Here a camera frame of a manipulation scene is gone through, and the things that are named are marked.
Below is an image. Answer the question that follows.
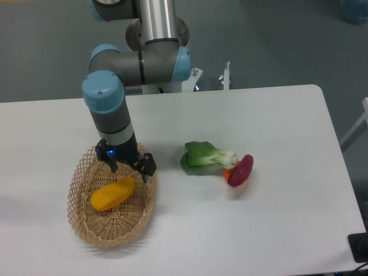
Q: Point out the orange carrot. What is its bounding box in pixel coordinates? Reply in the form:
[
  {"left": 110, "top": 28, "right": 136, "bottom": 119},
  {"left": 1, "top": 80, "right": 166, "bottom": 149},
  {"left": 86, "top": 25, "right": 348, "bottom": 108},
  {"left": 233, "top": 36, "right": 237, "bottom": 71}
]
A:
[{"left": 224, "top": 161, "right": 241, "bottom": 181}]

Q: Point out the yellow mango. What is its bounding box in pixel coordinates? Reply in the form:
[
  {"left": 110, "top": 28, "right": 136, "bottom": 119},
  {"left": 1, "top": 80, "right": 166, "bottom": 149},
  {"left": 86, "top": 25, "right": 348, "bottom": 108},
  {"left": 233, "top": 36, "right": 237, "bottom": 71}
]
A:
[{"left": 90, "top": 177, "right": 136, "bottom": 212}]

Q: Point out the purple sweet potato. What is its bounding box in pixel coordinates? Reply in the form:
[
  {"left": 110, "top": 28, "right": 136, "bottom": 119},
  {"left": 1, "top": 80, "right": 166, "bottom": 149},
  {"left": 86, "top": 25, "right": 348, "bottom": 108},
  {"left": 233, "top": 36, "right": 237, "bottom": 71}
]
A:
[{"left": 227, "top": 154, "right": 254, "bottom": 187}]

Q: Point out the white frame at right edge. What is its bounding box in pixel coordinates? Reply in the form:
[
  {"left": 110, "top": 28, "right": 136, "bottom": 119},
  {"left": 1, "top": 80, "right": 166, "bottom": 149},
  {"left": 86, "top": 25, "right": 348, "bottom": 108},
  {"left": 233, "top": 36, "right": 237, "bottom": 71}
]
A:
[{"left": 339, "top": 97, "right": 367, "bottom": 152}]

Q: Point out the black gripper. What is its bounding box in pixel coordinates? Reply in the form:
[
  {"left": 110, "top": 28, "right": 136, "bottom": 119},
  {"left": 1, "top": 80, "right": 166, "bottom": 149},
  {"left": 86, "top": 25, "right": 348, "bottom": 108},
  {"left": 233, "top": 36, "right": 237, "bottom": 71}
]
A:
[{"left": 95, "top": 133, "right": 157, "bottom": 183}]

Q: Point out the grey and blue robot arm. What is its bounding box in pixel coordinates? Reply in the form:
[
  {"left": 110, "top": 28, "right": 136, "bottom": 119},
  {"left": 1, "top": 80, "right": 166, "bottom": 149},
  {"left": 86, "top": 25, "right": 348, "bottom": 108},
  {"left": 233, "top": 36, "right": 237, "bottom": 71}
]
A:
[{"left": 82, "top": 1, "right": 191, "bottom": 182}]

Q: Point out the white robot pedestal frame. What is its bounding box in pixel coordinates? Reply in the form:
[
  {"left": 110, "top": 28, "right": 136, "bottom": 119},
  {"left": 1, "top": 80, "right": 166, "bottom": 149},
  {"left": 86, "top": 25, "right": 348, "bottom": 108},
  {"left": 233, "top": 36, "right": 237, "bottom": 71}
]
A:
[{"left": 125, "top": 61, "right": 232, "bottom": 95}]

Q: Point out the black device at table edge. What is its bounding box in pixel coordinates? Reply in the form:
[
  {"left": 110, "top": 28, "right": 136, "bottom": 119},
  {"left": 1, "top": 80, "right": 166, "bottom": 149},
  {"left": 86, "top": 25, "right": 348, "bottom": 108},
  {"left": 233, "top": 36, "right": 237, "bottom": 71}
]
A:
[{"left": 347, "top": 232, "right": 367, "bottom": 263}]

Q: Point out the green bok choy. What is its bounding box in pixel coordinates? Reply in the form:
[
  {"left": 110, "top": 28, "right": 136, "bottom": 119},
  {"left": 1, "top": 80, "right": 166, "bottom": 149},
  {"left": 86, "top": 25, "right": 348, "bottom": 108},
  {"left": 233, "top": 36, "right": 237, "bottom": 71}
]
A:
[{"left": 180, "top": 141, "right": 238, "bottom": 171}]

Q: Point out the blue object top right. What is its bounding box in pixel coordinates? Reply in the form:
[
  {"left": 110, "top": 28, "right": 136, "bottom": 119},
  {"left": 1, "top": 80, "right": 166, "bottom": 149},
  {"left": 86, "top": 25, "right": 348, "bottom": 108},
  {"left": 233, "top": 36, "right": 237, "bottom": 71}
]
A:
[{"left": 340, "top": 0, "right": 367, "bottom": 26}]

